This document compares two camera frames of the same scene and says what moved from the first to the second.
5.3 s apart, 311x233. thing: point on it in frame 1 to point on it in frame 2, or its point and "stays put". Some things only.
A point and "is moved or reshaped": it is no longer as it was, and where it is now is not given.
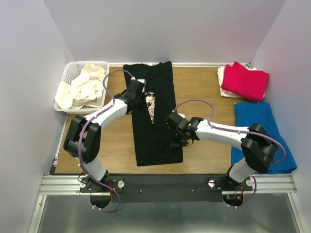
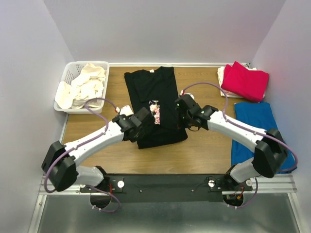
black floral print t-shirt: [152, 135] is moved or reshaped
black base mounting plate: [162, 188] stays put
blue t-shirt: [247, 114] stays put
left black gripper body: [140, 101] to [136, 137]
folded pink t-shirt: [250, 85] stays put
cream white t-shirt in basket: [86, 89] stays put
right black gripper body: [176, 139] to [183, 119]
